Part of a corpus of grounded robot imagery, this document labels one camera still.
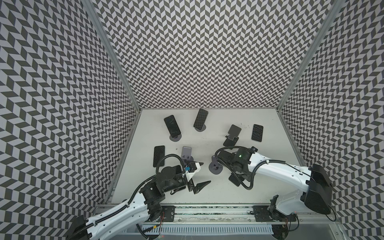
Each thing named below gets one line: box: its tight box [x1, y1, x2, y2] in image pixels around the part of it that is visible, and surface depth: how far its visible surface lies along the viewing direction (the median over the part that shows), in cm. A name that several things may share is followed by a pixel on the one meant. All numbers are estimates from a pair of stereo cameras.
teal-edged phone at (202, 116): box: [193, 108, 209, 131], surface depth 104 cm
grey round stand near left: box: [181, 146, 194, 166], surface depth 88 cm
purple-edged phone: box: [164, 114, 181, 138], surface depth 97 cm
